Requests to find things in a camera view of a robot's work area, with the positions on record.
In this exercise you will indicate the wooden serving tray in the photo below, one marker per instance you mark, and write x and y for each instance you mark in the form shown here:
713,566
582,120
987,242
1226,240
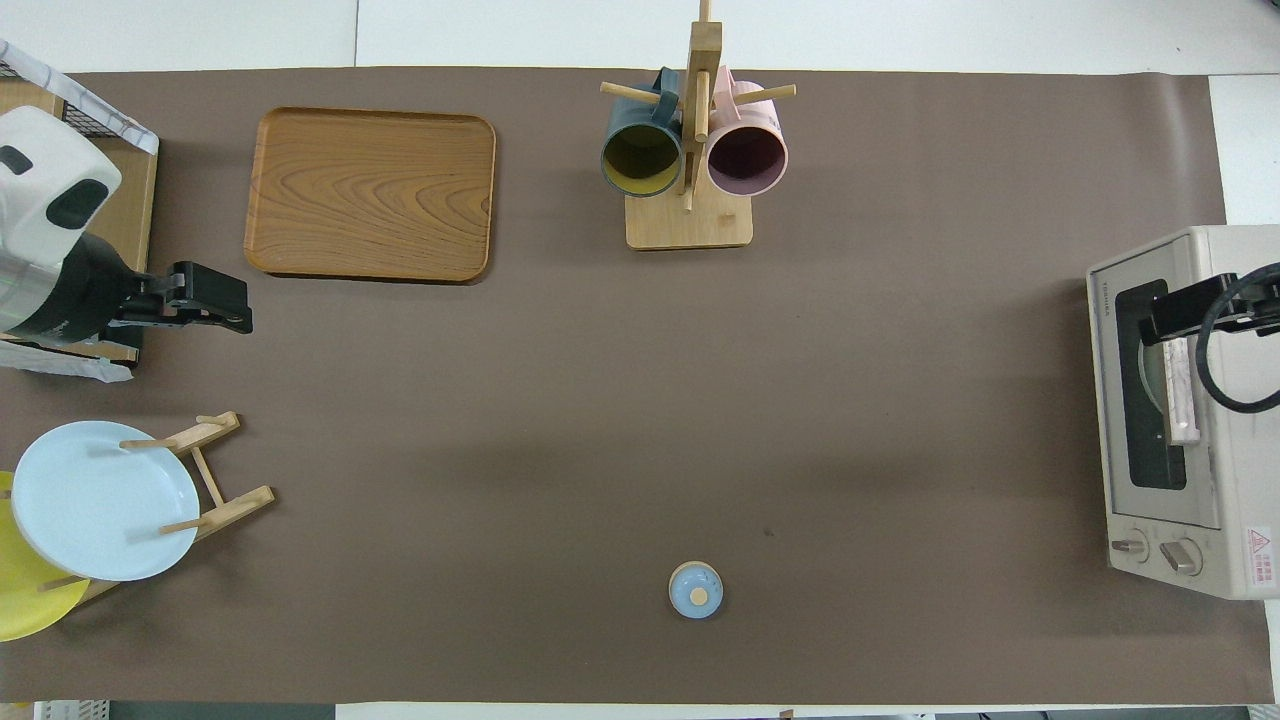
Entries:
370,195

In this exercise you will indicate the pink mug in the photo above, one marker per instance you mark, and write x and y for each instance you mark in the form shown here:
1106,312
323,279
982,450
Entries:
747,160

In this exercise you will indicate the white slotted crate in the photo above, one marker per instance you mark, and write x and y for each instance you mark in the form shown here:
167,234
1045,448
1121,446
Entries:
70,711

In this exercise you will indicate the wooden mug rack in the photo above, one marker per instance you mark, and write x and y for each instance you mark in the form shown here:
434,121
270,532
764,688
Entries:
690,225

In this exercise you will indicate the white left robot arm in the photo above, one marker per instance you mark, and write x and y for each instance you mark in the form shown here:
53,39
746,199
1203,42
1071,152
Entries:
50,210

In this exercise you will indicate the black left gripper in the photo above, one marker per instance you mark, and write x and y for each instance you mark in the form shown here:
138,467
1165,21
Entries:
210,290

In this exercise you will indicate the dark teal mug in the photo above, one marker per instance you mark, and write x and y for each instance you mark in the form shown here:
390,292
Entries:
641,160

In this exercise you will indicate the silver oven knob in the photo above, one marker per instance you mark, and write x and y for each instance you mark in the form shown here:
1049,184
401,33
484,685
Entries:
1130,546
1182,556

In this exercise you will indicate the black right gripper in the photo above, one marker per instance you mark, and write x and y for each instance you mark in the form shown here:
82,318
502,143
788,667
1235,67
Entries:
1185,305

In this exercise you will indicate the blue jar with cork knob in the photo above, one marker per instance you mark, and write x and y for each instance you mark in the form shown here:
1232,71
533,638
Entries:
695,590

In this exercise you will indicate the beige toaster oven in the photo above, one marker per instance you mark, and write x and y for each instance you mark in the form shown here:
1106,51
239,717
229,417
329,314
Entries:
1240,480

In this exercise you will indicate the wooden plate rack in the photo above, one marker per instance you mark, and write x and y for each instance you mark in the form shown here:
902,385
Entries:
236,507

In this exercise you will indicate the yellow plate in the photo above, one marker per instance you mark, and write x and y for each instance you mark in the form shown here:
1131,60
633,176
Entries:
25,600

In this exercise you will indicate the light blue plate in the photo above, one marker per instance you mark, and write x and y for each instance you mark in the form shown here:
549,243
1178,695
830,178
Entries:
90,500

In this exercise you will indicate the red warning sticker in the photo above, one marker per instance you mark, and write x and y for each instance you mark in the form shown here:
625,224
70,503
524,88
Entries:
1258,556

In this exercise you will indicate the white plastic sheet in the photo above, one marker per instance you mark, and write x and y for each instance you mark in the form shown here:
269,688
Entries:
70,365

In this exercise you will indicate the toaster oven glass door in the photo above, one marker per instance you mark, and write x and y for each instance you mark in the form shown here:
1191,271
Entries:
1112,400

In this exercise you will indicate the brown table mat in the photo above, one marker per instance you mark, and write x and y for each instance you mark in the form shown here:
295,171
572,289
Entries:
600,400

